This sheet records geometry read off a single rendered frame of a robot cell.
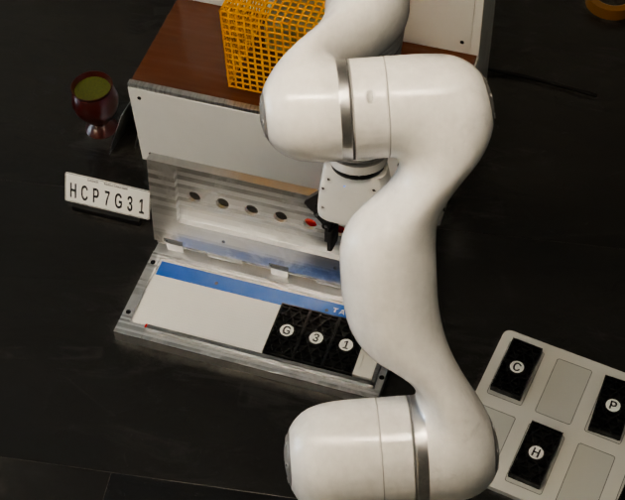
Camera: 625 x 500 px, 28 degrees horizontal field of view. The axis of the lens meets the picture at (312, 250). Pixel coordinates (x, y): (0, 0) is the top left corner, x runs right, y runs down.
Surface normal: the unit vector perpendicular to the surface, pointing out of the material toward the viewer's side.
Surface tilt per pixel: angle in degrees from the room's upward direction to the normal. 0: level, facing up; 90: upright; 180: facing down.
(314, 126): 64
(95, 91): 0
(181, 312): 0
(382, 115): 54
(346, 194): 80
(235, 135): 90
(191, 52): 0
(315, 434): 17
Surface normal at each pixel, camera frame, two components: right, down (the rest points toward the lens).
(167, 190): -0.31, 0.65
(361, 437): -0.04, -0.46
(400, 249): 0.11, 0.42
